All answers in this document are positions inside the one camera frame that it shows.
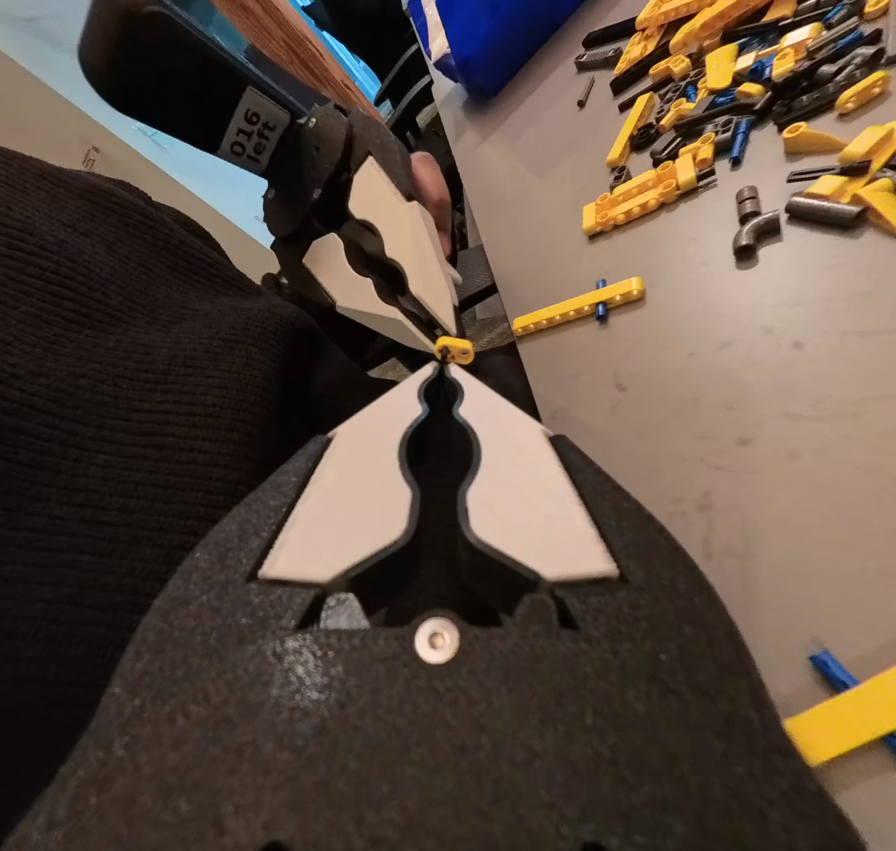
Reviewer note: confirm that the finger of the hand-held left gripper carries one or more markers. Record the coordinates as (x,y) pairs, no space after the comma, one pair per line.
(350,281)
(406,235)

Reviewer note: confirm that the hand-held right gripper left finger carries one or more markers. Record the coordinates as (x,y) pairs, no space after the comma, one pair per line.
(343,508)

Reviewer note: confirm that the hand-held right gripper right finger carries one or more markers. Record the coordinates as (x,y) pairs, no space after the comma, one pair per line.
(532,508)

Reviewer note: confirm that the small yellow connector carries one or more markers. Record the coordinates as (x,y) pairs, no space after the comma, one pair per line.
(458,350)

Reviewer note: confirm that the yellow holed beam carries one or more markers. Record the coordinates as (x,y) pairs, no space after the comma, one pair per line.
(560,315)
(847,718)

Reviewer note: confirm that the grey elbow pipe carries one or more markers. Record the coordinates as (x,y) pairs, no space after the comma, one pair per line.
(749,239)

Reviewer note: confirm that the person's left hand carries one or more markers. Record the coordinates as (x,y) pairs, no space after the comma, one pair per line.
(434,193)

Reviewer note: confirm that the wooden pillar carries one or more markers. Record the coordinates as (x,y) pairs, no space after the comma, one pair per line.
(280,25)

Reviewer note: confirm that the short blue pin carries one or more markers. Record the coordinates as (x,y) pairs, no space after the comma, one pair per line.
(833,669)
(602,312)

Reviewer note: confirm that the person's black sweater torso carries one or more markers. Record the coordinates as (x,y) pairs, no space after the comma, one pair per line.
(140,340)

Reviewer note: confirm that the yellow brick assembly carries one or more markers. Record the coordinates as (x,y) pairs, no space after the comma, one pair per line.
(630,200)

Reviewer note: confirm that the small grey axle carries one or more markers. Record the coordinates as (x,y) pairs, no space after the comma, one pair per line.
(586,92)

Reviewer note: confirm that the blue storage bin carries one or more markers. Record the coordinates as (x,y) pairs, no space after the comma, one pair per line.
(504,25)

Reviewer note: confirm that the grey gear rack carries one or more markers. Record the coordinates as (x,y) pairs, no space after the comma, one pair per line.
(598,59)

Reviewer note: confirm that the long black beam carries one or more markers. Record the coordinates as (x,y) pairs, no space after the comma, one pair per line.
(609,32)

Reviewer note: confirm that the pile of yellow grey bricks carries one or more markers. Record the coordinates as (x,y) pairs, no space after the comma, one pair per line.
(714,4)

